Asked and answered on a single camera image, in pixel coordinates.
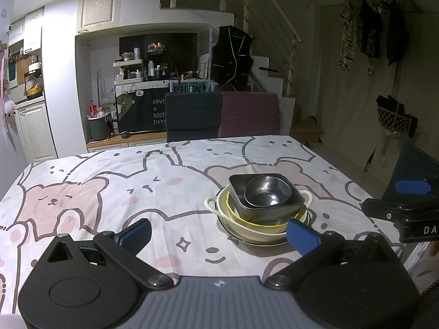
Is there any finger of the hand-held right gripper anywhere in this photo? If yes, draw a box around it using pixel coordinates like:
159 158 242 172
394 178 439 209
361 198 413 222

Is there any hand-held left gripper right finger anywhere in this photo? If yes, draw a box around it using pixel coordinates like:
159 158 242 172
266 219 393 291

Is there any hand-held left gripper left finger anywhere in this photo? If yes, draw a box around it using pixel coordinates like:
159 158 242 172
44 218 175 291

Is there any cream bowl with handles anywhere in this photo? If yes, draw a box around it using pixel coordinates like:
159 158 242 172
204 186 314 243

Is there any round steel bowl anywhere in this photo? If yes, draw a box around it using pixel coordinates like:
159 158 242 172
244 175 293 207

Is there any white plate with dark rim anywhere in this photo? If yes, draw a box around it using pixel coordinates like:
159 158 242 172
217 208 313 246

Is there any yellow rimmed bowl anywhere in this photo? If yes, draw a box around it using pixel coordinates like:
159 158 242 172
226 191 300 232

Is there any bear printed tablecloth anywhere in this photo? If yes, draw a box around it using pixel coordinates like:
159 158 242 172
0 135 407 316

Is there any hanging net basket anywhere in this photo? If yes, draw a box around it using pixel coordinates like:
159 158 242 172
376 94 419 140

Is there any wooden platform with drawers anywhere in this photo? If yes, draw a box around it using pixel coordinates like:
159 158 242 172
86 132 169 153

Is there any grey trash bin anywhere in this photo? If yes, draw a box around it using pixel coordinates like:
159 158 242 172
88 115 110 142

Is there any black lettered curtain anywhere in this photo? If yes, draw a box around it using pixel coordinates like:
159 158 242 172
114 87 169 135

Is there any olive green hanging bag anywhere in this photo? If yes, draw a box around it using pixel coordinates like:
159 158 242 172
116 92 135 121

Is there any maroon chair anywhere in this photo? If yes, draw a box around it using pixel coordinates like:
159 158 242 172
219 91 281 140

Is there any white lower kitchen cabinet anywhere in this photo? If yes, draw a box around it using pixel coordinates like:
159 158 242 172
13 100 58 164

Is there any white kitchen cabinet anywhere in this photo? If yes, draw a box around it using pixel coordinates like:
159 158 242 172
9 6 45 55
13 100 58 164

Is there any black hanging garment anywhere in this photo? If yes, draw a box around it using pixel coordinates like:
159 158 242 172
386 0 409 66
359 0 384 76

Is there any teal licence plate sign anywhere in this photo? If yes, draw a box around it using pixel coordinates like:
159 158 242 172
170 80 207 94

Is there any patterned hanging shirt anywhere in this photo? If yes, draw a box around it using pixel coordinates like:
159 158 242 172
337 0 361 73

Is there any staircase with metal railing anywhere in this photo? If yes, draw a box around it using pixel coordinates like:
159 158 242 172
245 0 304 136

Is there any white storage shelf rack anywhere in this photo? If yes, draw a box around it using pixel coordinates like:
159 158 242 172
113 58 145 83

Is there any black jacket with white trim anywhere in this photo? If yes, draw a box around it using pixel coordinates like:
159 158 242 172
210 25 254 92

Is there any cream overhead cabinet door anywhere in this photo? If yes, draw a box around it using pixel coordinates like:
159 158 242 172
77 0 123 35

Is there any white upper kitchen cabinet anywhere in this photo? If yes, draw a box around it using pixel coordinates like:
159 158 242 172
9 6 45 55

